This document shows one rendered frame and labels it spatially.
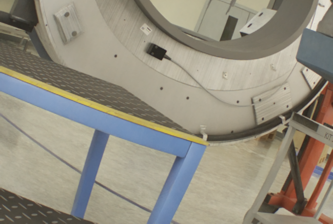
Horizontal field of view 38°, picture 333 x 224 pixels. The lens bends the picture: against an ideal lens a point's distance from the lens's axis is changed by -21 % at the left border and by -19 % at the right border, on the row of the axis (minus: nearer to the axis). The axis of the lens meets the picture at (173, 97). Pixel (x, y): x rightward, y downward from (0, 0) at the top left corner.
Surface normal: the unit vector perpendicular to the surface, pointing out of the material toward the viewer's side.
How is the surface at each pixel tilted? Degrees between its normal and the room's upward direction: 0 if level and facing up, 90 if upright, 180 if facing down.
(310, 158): 90
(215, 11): 90
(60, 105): 90
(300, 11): 76
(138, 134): 90
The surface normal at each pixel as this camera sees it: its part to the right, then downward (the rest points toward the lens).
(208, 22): -0.40, -0.09
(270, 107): 0.40, 0.23
